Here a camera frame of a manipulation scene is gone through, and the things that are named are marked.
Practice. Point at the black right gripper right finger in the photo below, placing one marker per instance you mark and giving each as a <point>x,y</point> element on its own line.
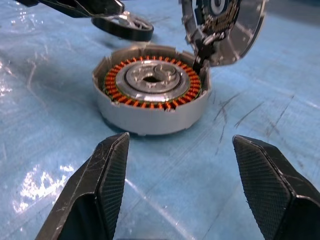
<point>280,200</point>

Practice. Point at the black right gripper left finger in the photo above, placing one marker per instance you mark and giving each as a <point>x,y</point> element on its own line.
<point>85,200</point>

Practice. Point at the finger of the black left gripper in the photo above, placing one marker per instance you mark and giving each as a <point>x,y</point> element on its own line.
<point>75,7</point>

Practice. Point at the spoked rotor black rim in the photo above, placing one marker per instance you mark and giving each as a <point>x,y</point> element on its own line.
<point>125,31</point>

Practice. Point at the silver motor housing copper windings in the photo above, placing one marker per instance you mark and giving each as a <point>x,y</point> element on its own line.
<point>150,117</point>

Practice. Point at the silver hinged motor lid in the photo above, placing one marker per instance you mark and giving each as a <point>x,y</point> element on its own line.
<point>242,35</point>

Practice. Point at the blue table mat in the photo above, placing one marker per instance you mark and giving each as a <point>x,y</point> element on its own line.
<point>50,100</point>

